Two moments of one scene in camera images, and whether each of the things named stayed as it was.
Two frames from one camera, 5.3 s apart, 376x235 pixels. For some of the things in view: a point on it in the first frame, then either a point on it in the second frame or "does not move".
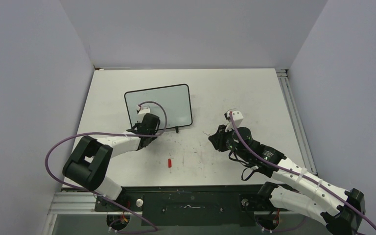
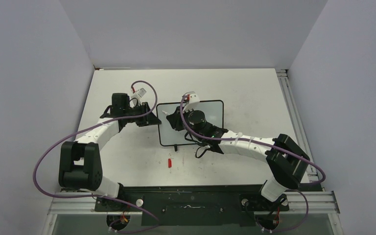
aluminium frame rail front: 79,203 does not move
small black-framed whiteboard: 175,100 → 213,110
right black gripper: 218,139 → 176,119
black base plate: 226,205 does not move
